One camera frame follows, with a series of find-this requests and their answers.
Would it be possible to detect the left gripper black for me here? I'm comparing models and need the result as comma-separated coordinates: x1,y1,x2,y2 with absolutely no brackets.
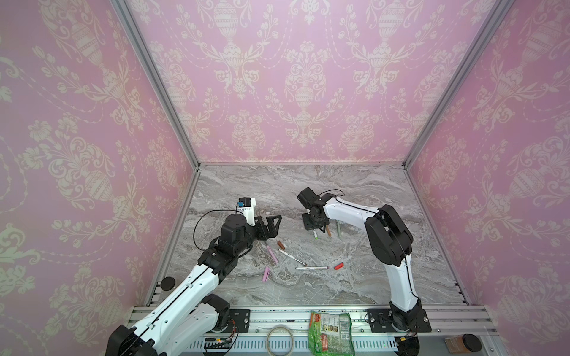
234,214,283,258

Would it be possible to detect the white marker pink tip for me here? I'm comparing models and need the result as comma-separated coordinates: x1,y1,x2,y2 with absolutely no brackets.
295,266,329,271

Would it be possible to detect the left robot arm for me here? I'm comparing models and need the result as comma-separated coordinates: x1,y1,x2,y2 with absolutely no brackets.
105,212,282,355

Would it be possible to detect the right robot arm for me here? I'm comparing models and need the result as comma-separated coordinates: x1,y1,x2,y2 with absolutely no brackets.
297,188,423,331

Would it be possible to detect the pink pen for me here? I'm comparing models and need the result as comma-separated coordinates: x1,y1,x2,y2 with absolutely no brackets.
266,246,279,264

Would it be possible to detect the green snack bag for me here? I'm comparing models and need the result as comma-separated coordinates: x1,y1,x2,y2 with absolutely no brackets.
307,312,355,356

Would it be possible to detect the brown jar black lid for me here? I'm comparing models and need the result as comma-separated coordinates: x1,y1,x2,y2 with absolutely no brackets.
445,334,482,355

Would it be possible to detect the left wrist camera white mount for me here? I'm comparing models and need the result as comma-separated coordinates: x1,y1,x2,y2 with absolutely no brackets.
237,197,256,226

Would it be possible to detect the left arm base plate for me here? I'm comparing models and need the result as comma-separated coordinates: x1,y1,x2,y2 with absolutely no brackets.
209,309,251,334

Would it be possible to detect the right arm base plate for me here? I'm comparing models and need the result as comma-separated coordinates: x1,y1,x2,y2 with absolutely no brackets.
365,308,432,334

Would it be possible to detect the aluminium front rail frame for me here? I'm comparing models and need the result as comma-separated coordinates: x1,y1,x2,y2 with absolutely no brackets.
116,305,509,356

